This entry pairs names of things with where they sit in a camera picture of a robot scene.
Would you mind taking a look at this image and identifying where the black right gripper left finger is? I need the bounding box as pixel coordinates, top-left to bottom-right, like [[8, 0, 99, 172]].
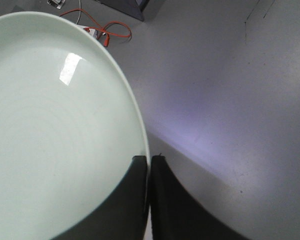
[[54, 155, 149, 240]]

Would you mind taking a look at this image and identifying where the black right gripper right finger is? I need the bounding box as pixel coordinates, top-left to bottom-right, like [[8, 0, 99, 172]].
[[149, 155, 245, 240]]

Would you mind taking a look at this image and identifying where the light green round plate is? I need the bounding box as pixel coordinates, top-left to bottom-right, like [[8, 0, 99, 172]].
[[0, 11, 149, 240]]

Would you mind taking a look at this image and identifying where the dark cabinet column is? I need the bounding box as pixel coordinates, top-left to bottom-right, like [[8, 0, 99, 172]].
[[97, 0, 149, 22]]

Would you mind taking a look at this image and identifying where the orange cable on floor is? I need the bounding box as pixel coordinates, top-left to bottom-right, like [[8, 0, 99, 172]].
[[59, 8, 133, 47]]

